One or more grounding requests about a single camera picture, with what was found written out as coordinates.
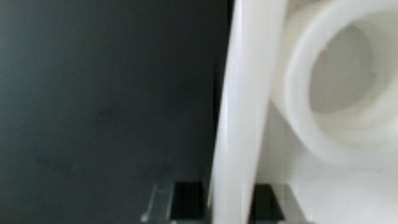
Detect white square table top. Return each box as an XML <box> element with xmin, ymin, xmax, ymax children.
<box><xmin>210</xmin><ymin>0</ymin><xmax>398</xmax><ymax>224</ymax></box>

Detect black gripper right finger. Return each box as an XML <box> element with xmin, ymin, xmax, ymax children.
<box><xmin>249</xmin><ymin>183</ymin><xmax>309</xmax><ymax>224</ymax></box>

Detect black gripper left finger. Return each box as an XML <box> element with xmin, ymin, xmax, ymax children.
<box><xmin>140</xmin><ymin>182</ymin><xmax>208</xmax><ymax>224</ymax></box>

